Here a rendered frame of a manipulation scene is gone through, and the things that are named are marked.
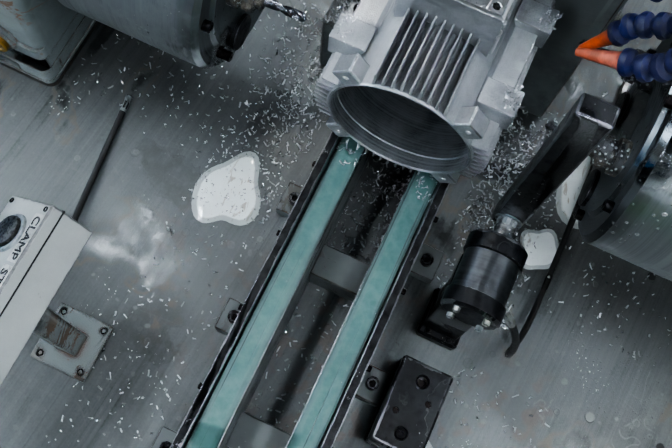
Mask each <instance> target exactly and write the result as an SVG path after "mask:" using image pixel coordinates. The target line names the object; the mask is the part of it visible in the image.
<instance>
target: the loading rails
mask: <svg viewBox="0 0 672 448"><path fill-rule="evenodd" d="M348 139H349V141H348ZM346 140H347V141H348V144H347V148H348V150H349V148H350V150H352V151H355V153H353V154H349V152H348V151H347V150H346V149H347V148H346V143H343V142H346ZM341 143H343V144H341ZM357 144H358V143H357V142H356V141H355V140H353V139H352V138H351V137H338V136H337V135H336V134H335V133H334V132H333V131H332V132H331V134H330V136H329V138H328V140H327V142H326V144H325V146H324V148H323V150H322V152H321V154H320V156H319V158H318V159H317V161H315V160H314V161H313V163H312V167H313V169H312V171H311V173H310V175H309V177H308V179H307V181H306V183H305V185H304V187H301V186H299V185H296V184H294V183H292V182H290V183H288V185H287V187H286V189H285V191H284V193H283V195H282V197H281V199H280V201H279V203H278V205H277V206H276V213H277V214H279V215H281V216H284V217H286V218H287V220H286V222H285V224H284V226H283V228H282V230H278V231H277V233H276V236H277V239H276V241H275V243H274V245H273V247H272V249H271V251H270V253H269V255H268V257H267V259H266V261H265V263H264V265H263V267H262V269H261V271H260V273H259V275H258V276H257V278H256V280H255V282H254V284H253V286H252V288H251V290H250V292H249V294H248V296H247V298H246V300H245V302H244V303H242V302H239V301H237V300H235V299H233V298H229V299H228V301H227V302H226V304H225V306H224V308H223V310H222V312H221V314H220V316H219V318H218V320H217V322H216V324H215V329H216V331H218V332H220V333H222V334H224V335H227V337H226V339H225V341H224V343H223V345H222V347H221V349H220V351H219V353H218V354H217V356H216V358H215V360H214V362H213V364H212V366H211V368H210V370H209V372H208V374H207V376H206V378H205V380H204V382H203V383H202V382H200V383H199V385H198V387H197V389H198V390H199V391H198V393H197V395H196V397H195V399H194V401H193V403H192V405H191V407H190V409H189V411H188V413H187V415H186V417H185V419H184V421H183V423H182V425H181V427H180V429H179V430H178V432H176V431H174V430H172V429H170V428H168V427H166V426H163V427H162V428H161V429H160V431H159V433H158V435H157V437H156V439H155V441H154V443H153V445H152V447H151V448H228V447H229V448H334V447H332V446H333V444H334V442H335V440H336V437H337V435H338V433H339V431H340V428H341V426H342V424H343V422H344V419H345V417H346V415H347V413H348V410H349V408H350V406H351V404H352V401H353V399H354V397H355V398H357V399H359V400H361V401H363V402H365V403H368V404H370V405H372V406H374V407H377V406H378V405H379V404H380V402H381V400H382V397H383V395H384V393H385V390H386V388H387V386H388V383H389V381H390V379H391V374H390V373H388V372H386V371H384V370H382V369H380V368H378V367H375V366H373V365H371V364H369V363H370V361H371V359H372V357H373V354H374V352H375V350H376V348H377V345H378V343H379V341H380V339H381V337H382V334H383V332H384V330H385V328H386V325H387V323H388V321H389V319H390V316H391V314H392V312H393V310H394V307H395V305H396V303H397V301H398V298H399V296H400V294H401V295H403V296H404V295H405V293H406V291H407V289H405V288H403V287H404V285H405V283H406V281H407V278H408V276H409V275H410V276H412V277H415V278H417V279H419V280H421V281H423V282H425V283H427V284H431V283H432V281H433V280H434V278H435V275H436V273H437V271H438V268H439V266H440V264H441V261H442V259H443V257H444V253H443V252H442V251H439V250H437V249H435V248H433V247H431V246H429V245H426V244H424V243H423V242H424V240H425V238H426V236H427V233H428V231H429V229H430V227H431V225H432V222H434V223H437V221H438V219H439V217H437V216H436V213H437V211H438V209H439V207H440V204H441V202H442V200H443V198H444V195H445V193H446V191H447V189H448V186H449V184H450V183H440V182H438V181H437V180H436V179H435V178H434V177H431V176H432V175H431V174H430V173H426V172H420V174H419V175H417V173H418V171H417V170H414V172H413V175H412V177H411V179H410V181H409V183H408V185H407V188H406V190H405V192H404V194H403V196H402V198H401V200H400V202H399V205H398V207H397V209H396V211H395V213H394V215H393V218H392V220H391V222H390V224H389V226H388V228H387V230H386V233H385V235H384V237H383V239H382V241H381V243H380V245H379V248H378V250H377V252H376V254H375V256H374V258H373V260H372V263H371V265H369V264H367V263H365V262H363V261H361V260H359V259H356V258H354V257H352V256H350V255H348V254H346V253H344V252H341V251H339V250H337V249H335V248H333V247H331V246H329V245H327V243H328V241H329V239H330V237H331V235H332V233H333V231H334V229H335V227H336V225H337V223H338V221H339V219H340V217H341V215H342V213H343V211H344V209H345V206H346V204H347V202H348V200H349V198H350V196H351V194H352V192H353V190H354V188H355V186H356V184H357V182H358V180H359V178H360V176H361V174H362V172H363V170H364V168H365V166H366V164H367V161H368V159H369V157H370V155H371V153H372V152H371V151H369V150H368V151H367V153H366V152H365V147H363V146H362V145H361V146H360V148H358V150H356V148H357ZM337 146H339V148H338V147H337ZM336 147H337V148H338V149H336ZM343 147H344V148H343ZM342 148H343V149H342ZM341 149H342V150H341ZM339 150H340V151H339ZM350 150H349V151H350ZM364 153H366V154H364ZM361 154H364V155H361ZM356 159H357V160H356ZM340 160H341V161H342V163H343V164H345V163H344V162H345V160H346V162H347V163H350V162H351V163H350V164H345V165H344V166H343V165H342V164H341V163H340V162H339V161H340ZM355 160H356V165H355V166H354V163H355ZM357 161H358V163H357ZM430 175H431V176H430ZM423 176H424V177H423ZM421 177H423V178H421ZM419 178H421V181H423V180H424V182H422V183H423V185H422V184H421V183H420V188H419V187H418V183H419ZM430 178H433V179H434V180H432V179H430ZM417 179H418V180H417ZM416 180H417V181H416ZM436 182H438V183H436ZM436 184H437V185H436ZM427 185H428V189H427V188H424V187H426V186H427ZM416 186H417V188H416ZM417 190H419V191H418V192H420V193H421V194H422V195H420V194H419V193H418V192H417V193H416V191H417ZM427 191H428V192H427ZM426 193H427V194H426ZM425 194H426V195H425ZM428 194H430V195H429V197H428ZM418 196H420V197H419V198H420V200H419V199H417V197H418ZM424 196H426V197H425V198H423V197H424ZM432 196H434V197H433V198H432ZM422 198H423V199H424V200H422ZM431 198H432V199H431ZM430 199H431V200H430ZM429 200H430V201H429ZM428 201H429V202H428ZM309 281H310V282H311V283H313V284H315V285H318V286H320V287H322V288H324V289H326V290H328V291H330V292H332V293H335V294H337V295H339V296H341V297H343V298H345V299H347V300H349V301H352V302H353V303H352V306H351V308H350V310H349V312H348V314H347V316H346V318H345V321H344V323H343V325H342V327H341V329H340V331H339V334H338V336H337V338H336V340H335V342H334V344H333V346H332V349H331V351H330V353H329V355H328V357H327V359H326V361H325V364H324V366H323V368H322V370H321V372H320V374H319V376H318V379H317V381H316V383H315V385H314V387H313V389H312V392H311V394H310V396H309V398H308V400H307V402H306V404H305V407H304V409H303V411H302V413H301V415H300V417H299V419H298V422H297V424H296V426H295V428H294V430H293V432H292V434H289V433H287V432H285V431H283V430H281V429H279V428H277V427H275V426H273V425H271V424H269V423H267V422H265V421H263V420H260V419H258V418H256V417H254V416H252V415H250V414H248V413H246V412H245V411H246V409H247V407H248V405H249V403H250V401H251V399H252V397H253V395H254V392H255V390H256V388H257V386H258V384H259V382H260V380H261V378H262V376H263V374H264V372H265V370H266V368H267V366H268V364H269V362H270V360H271V358H272V356H273V354H274V352H275V350H276V348H277V345H278V343H279V341H280V339H281V337H282V335H283V333H284V331H285V329H286V327H287V325H288V323H289V321H290V319H291V317H292V315H293V313H294V311H295V309H296V306H297V305H298V303H299V301H300V298H301V296H302V294H303V292H304V290H305V288H306V286H307V284H308V282H309Z"/></svg>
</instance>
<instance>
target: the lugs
mask: <svg viewBox="0 0 672 448"><path fill-rule="evenodd" d="M369 67H370V65H369V64H368V63H367V62H366V61H365V60H364V59H363V58H362V56H361V55H360V54H358V53H357V54H346V55H341V56H340V58H339V60H338V62H337V63H336V65H335V67H334V69H333V71H332V73H333V74H334V75H335V76H336V77H337V78H338V79H339V80H340V81H341V82H342V83H343V84H344V85H350V84H361V83H362V81H363V79H364V77H365V75H366V73H367V71H368V69H369ZM489 123H490V120H489V119H488V118H487V117H486V115H485V114H484V113H483V112H482V111H481V109H480V108H479V107H478V106H464V107H461V109H460V111H459V113H458V115H457V118H456V120H455V122H454V124H453V126H454V127H455V128H456V129H457V130H458V131H459V132H460V134H461V135H462V136H463V137H464V138H465V139H483V137H484V134H485V132H486V130H487V128H488V125H489ZM326 125H327V126H328V127H329V128H330V129H331V130H332V131H333V132H334V133H335V134H336V135H337V136H338V137H350V136H348V135H347V134H346V133H345V132H344V131H343V130H342V129H341V128H340V127H339V126H338V125H337V123H336V122H335V121H334V119H333V118H332V117H331V116H330V117H329V119H328V120H327V122H326ZM430 174H431V175H432V176H433V177H434V178H435V179H436V180H437V181H438V182H440V183H453V184H455V183H457V181H458V179H459V176H460V174H457V173H452V174H432V173H430Z"/></svg>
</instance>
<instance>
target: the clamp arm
mask: <svg viewBox="0 0 672 448"><path fill-rule="evenodd" d="M619 114H620V108H619V107H618V106H615V105H613V104H611V103H608V102H606V101H604V100H602V99H599V98H597V97H595V96H592V95H590V94H588V93H583V94H582V95H581V96H580V97H579V99H578V100H577V101H576V103H575V104H574V105H573V106H572V108H571V109H570V110H569V112H568V113H567V114H566V115H565V117H564V118H563V119H562V121H561V122H560V123H559V125H558V126H557V127H556V128H555V130H554V131H553V132H552V134H551V135H550V136H549V137H548V139H547V140H546V141H545V143H544V144H543V145H542V146H541V148H540V149H539V150H538V152H537V153H536V154H535V155H534V157H533V158H532V159H531V161H530V162H529V163H528V164H527V166H526V167H525V168H524V170H523V171H522V172H521V174H520V175H519V176H518V177H517V179H516V180H515V181H514V183H513V184H512V185H511V186H510V188H509V189H508V190H507V192H506V193H505V194H504V195H503V197H502V198H501V199H500V201H499V202H498V203H497V205H496V207H495V209H494V212H493V214H492V216H491V219H492V220H493V221H496V223H498V222H500V219H501V217H500V216H506V217H504V218H503V220H502V223H504V224H508V225H509V224H510V222H511V219H510V218H512V219H513V220H515V221H514V222H513V224H512V227H513V229H515V230H516V231H517V230H519V229H520V228H521V227H522V226H523V225H524V224H525V223H526V221H527V220H528V219H529V218H530V217H531V216H532V215H533V214H534V213H535V212H536V211H537V210H538V209H539V208H540V207H541V206H542V204H543V203H544V202H545V201H546V200H547V199H548V198H549V197H550V196H551V195H552V194H553V193H554V192H555V191H556V190H557V189H558V187H559V186H560V185H561V184H562V183H563V182H564V181H565V180H566V179H567V178H568V177H569V176H570V175H571V174H572V173H573V172H574V170H575V169H576V168H577V167H578V166H579V165H580V164H581V163H582V162H583V161H584V160H585V159H586V158H587V157H588V156H589V155H590V153H591V152H592V151H593V150H594V149H595V148H596V147H597V146H598V145H599V144H600V143H601V142H602V141H603V140H604V139H605V138H606V136H607V135H608V134H609V133H610V132H611V131H612V130H613V129H614V127H615V124H616V122H617V119H618V116H619ZM517 225H518V226H517ZM516 227H517V229H516ZM516 231H515V233H516Z"/></svg>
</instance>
